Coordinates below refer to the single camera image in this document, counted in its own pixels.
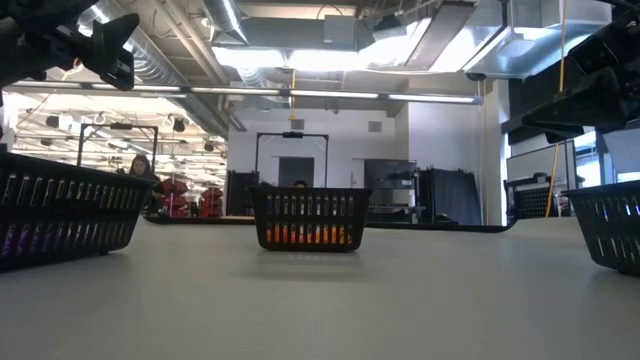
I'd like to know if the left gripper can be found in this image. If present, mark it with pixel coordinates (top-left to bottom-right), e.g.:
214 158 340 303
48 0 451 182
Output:
0 0 142 92

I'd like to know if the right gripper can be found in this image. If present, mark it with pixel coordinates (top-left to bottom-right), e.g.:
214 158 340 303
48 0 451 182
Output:
521 9 640 145

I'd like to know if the purple plastic spider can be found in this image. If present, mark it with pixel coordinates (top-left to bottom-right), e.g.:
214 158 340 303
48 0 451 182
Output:
28 223 61 252
1 225 29 257

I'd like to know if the orange plastic spider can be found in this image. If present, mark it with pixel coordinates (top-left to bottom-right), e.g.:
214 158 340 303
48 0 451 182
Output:
266 224 306 245
309 224 354 245

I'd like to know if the black slotted plastic basket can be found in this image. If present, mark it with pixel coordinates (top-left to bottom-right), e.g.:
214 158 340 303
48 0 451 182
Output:
562 179 640 277
0 151 156 274
248 185 373 253

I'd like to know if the black curtain partition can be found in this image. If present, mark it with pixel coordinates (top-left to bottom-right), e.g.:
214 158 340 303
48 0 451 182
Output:
418 167 482 226
225 169 261 217

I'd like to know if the red tool cart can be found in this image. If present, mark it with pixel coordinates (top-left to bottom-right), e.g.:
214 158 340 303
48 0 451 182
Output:
199 187 225 219
157 177 190 217

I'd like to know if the grey cabinet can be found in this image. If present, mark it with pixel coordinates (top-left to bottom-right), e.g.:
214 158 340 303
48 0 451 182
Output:
363 158 419 222

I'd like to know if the long ceiling light strip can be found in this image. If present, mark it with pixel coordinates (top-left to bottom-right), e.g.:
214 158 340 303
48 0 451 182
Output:
0 78 484 105

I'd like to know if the grey table mat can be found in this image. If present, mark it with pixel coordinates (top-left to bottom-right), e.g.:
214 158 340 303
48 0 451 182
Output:
0 214 640 360

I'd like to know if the silver spiral ventilation duct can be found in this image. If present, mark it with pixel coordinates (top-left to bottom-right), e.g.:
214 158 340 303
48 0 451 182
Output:
79 0 189 86

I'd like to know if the yellow hanging cable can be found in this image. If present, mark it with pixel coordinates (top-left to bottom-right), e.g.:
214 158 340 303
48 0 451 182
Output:
544 0 569 218

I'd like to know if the black camera rig frame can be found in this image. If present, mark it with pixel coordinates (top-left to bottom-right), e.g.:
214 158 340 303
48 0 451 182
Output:
255 131 330 189
76 122 160 174

